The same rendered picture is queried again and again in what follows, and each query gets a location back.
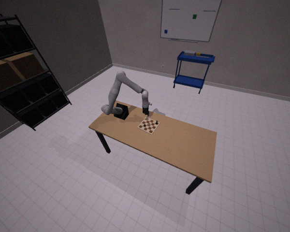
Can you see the chessboard with pieces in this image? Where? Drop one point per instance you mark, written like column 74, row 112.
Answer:
column 148, row 128

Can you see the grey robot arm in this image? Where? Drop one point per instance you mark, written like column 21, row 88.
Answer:
column 113, row 94

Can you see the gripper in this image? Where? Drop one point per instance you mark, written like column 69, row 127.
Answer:
column 145, row 108

